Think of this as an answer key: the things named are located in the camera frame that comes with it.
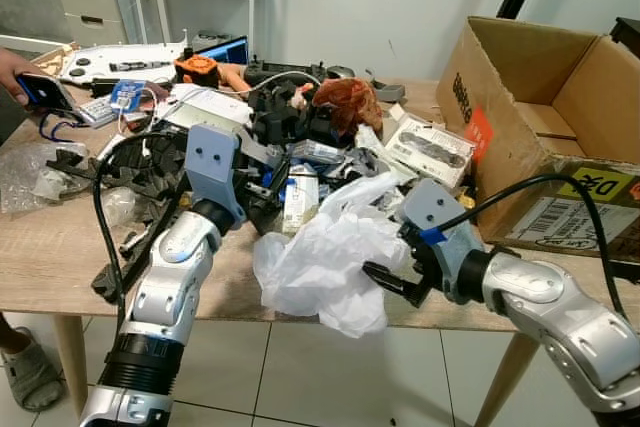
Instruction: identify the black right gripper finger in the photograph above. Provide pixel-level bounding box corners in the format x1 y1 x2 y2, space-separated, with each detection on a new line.
361 261 415 288
384 283 435 310

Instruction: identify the white plastic bag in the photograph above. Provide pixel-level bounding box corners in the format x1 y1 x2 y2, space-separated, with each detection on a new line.
252 171 423 339

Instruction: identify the dark smartphone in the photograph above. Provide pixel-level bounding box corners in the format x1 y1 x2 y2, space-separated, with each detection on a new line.
15 73 78 115

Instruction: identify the person's hand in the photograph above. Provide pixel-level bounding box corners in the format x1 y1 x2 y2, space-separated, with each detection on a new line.
0 46 53 105

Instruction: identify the small white blue carton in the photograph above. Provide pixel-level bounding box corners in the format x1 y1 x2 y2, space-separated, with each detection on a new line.
282 164 322 237

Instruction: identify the white flat paper box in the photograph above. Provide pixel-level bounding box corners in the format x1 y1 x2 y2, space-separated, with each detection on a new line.
164 84 255 135

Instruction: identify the black controller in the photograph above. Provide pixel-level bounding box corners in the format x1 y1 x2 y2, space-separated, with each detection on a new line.
244 58 327 89

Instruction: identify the white package with black print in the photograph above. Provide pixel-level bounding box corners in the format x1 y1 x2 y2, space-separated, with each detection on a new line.
384 114 477 189

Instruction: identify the brown plush toy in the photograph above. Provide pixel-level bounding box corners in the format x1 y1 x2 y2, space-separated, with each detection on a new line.
311 76 384 135

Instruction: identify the wooden table leg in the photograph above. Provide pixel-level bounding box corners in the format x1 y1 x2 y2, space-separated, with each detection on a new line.
52 315 89 418
473 331 543 427

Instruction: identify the orange and black device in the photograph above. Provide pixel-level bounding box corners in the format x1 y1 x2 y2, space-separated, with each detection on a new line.
174 52 222 89

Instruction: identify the blue screen tablet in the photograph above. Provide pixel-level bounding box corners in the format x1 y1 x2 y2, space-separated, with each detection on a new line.
190 35 250 67

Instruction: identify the blue card tag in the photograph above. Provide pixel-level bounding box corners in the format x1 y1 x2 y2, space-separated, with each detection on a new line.
107 78 150 111

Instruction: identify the small white keypad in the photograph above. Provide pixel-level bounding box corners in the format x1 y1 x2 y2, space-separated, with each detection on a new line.
74 94 123 129

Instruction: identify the white flat plastic panel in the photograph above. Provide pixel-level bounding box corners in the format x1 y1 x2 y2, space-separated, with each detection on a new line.
58 41 191 85

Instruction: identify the brown cardboard box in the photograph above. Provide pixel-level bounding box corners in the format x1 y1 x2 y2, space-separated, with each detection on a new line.
436 15 640 260

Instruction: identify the clear plastic bag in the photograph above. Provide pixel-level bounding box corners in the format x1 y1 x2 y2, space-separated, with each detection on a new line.
0 141 79 215

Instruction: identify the person's foot in grey slipper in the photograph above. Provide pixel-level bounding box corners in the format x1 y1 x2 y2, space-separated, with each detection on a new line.
0 325 67 413

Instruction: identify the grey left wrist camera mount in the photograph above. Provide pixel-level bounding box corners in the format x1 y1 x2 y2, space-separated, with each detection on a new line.
185 124 248 229

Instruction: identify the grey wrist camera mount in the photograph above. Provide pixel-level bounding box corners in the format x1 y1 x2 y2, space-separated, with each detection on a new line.
399 178 485 278
185 124 248 229

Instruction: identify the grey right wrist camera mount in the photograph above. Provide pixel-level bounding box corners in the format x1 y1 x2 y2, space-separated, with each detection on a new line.
399 178 485 278

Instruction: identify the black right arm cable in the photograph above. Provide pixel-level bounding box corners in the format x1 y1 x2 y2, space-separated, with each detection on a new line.
454 174 627 270

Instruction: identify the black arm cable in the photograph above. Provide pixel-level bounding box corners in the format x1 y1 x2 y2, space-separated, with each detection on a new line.
454 174 627 270
91 129 193 300

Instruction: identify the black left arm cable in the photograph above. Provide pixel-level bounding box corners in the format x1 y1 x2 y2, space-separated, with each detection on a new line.
91 129 193 300

